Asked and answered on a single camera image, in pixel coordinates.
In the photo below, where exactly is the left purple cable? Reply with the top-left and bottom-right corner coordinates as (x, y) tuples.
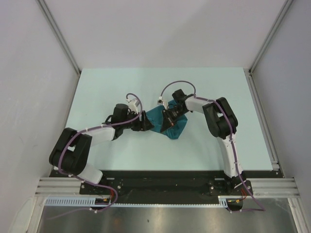
(57, 93), (143, 183)

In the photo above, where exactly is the purple cable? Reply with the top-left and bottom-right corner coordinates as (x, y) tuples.
(57, 93), (143, 183)
(160, 81), (266, 212)

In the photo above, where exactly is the left aluminium frame post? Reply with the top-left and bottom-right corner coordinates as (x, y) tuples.
(36, 0), (82, 76)

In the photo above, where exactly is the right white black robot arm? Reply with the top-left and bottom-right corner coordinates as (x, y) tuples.
(160, 89), (246, 195)

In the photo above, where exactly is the aluminium extrusion rail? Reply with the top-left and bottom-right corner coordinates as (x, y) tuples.
(246, 69), (311, 233)

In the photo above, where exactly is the aluminium frame post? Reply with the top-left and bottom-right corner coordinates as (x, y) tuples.
(248, 0), (294, 74)
(36, 0), (82, 76)

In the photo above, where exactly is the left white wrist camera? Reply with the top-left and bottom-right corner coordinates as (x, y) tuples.
(127, 99), (140, 114)

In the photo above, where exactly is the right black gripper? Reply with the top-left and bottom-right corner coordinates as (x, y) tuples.
(161, 107), (187, 133)

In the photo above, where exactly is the teal satin napkin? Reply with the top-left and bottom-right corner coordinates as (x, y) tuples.
(146, 100), (187, 140)

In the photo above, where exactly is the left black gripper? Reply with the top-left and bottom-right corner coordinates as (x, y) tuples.
(121, 111), (154, 132)

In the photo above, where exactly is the right aluminium frame post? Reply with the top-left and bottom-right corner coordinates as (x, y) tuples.
(248, 0), (294, 74)

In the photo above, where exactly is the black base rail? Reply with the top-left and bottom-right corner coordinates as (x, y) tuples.
(50, 169), (284, 212)

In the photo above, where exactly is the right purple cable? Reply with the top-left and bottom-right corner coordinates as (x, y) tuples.
(160, 81), (266, 212)

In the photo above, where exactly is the white slotted cable duct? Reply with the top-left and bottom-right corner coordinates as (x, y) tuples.
(45, 197), (234, 210)

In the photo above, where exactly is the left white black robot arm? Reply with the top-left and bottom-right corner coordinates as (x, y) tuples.
(49, 103), (154, 194)

